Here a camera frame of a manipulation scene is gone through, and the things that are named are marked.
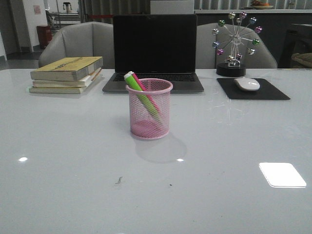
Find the pink highlighter pen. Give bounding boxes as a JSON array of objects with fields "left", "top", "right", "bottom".
[{"left": 132, "top": 72, "right": 161, "bottom": 114}]

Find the green highlighter pen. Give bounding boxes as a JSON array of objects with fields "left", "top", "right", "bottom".
[{"left": 124, "top": 71, "right": 161, "bottom": 123}]

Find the pink mesh pen holder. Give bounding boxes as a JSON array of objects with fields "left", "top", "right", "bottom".
[{"left": 126, "top": 78, "right": 173, "bottom": 140}]

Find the grey open laptop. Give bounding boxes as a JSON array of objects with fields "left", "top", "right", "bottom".
[{"left": 102, "top": 14, "right": 204, "bottom": 93}]

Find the middle cream book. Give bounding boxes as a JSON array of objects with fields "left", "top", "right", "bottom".
[{"left": 33, "top": 68, "right": 102, "bottom": 88}]

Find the top yellow book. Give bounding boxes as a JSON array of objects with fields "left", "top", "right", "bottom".
[{"left": 30, "top": 57, "right": 103, "bottom": 81}]

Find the yellow book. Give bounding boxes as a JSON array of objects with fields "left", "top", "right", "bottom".
[
  {"left": 28, "top": 75, "right": 98, "bottom": 94},
  {"left": 30, "top": 57, "right": 103, "bottom": 81}
]

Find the right grey armchair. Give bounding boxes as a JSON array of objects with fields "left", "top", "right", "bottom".
[{"left": 195, "top": 23, "right": 277, "bottom": 69}]

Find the grey armchair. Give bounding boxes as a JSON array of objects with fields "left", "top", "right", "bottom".
[
  {"left": 39, "top": 21, "right": 115, "bottom": 69},
  {"left": 195, "top": 23, "right": 277, "bottom": 69}
]

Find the white computer mouse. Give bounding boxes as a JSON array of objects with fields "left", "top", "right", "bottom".
[{"left": 234, "top": 77, "right": 260, "bottom": 91}]

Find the left grey armchair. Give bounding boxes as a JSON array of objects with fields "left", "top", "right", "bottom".
[{"left": 39, "top": 21, "right": 115, "bottom": 69}]

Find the ferris wheel desk ornament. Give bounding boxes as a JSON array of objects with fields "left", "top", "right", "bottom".
[{"left": 212, "top": 11, "right": 260, "bottom": 77}]

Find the black mouse pad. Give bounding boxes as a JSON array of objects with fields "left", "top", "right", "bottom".
[{"left": 217, "top": 78, "right": 291, "bottom": 100}]

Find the bottom yellow book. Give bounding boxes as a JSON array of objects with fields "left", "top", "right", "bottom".
[{"left": 28, "top": 75, "right": 98, "bottom": 94}]

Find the red bin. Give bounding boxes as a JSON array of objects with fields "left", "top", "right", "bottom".
[{"left": 37, "top": 25, "right": 52, "bottom": 49}]

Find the fruit bowl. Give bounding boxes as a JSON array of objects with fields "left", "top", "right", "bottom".
[{"left": 251, "top": 0, "right": 273, "bottom": 10}]

